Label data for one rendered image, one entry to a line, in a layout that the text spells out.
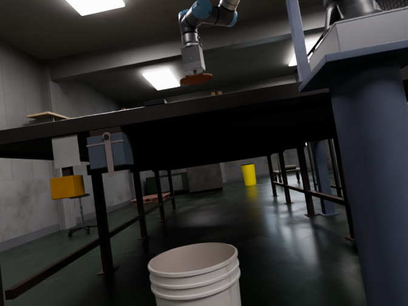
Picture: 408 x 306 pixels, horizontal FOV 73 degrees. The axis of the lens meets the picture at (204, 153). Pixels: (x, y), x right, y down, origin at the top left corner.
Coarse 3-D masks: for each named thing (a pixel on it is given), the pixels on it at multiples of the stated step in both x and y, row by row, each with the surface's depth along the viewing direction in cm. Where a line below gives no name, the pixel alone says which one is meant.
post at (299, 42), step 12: (288, 0) 301; (288, 12) 306; (300, 24) 299; (300, 36) 298; (300, 48) 297; (300, 60) 297; (300, 72) 298; (312, 144) 295; (324, 156) 290; (324, 168) 289; (324, 180) 288; (324, 192) 288; (324, 204) 287
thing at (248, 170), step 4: (248, 164) 825; (252, 164) 829; (244, 168) 831; (248, 168) 825; (252, 168) 827; (244, 172) 833; (248, 172) 825; (252, 172) 826; (244, 176) 835; (248, 176) 825; (252, 176) 826; (244, 180) 841; (248, 180) 826; (252, 180) 825; (248, 184) 827; (252, 184) 824
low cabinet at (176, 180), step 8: (160, 176) 900; (176, 176) 894; (184, 176) 891; (152, 184) 902; (168, 184) 895; (176, 184) 892; (184, 184) 890; (152, 192) 900; (176, 192) 895; (184, 192) 892
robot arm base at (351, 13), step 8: (328, 0) 75; (336, 0) 73; (344, 0) 72; (352, 0) 70; (360, 0) 70; (368, 0) 70; (328, 8) 76; (336, 8) 73; (344, 8) 71; (352, 8) 70; (360, 8) 69; (368, 8) 69; (376, 8) 71; (328, 16) 75; (336, 16) 73; (344, 16) 71; (352, 16) 69; (328, 24) 75
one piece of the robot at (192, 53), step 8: (184, 48) 122; (192, 48) 121; (200, 48) 124; (184, 56) 122; (192, 56) 121; (200, 56) 121; (184, 64) 122; (192, 64) 121; (200, 64) 120; (192, 72) 126
